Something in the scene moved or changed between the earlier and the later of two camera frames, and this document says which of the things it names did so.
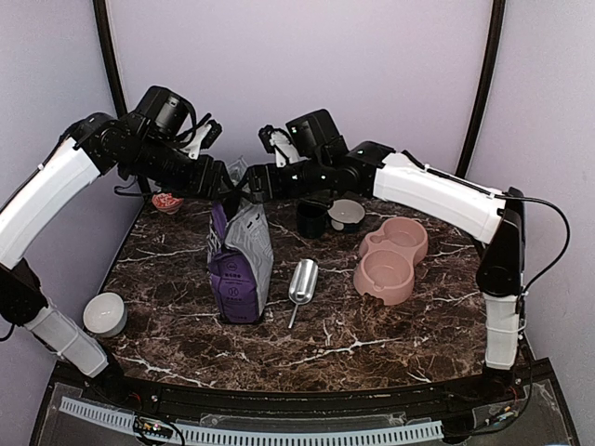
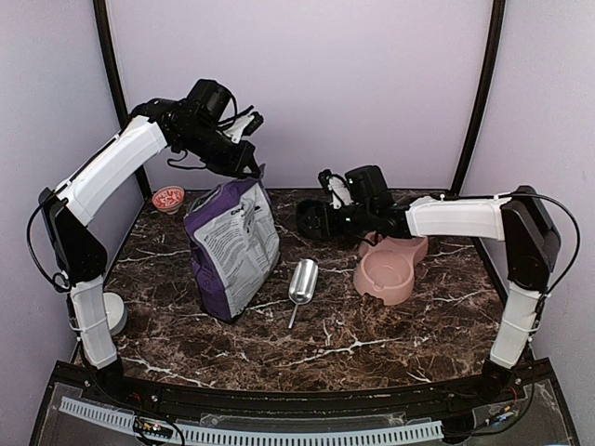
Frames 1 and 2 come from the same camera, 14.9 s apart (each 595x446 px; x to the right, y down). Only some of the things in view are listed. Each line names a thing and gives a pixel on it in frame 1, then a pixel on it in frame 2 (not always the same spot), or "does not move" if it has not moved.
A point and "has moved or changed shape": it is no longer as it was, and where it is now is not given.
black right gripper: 255,174 → 333,229
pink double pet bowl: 387,259 does not move
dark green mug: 311,218 does not move
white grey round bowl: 105,315 does not move
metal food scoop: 303,282 does not move
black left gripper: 205,180 → 236,166
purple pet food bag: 240,263 has moved or changed shape
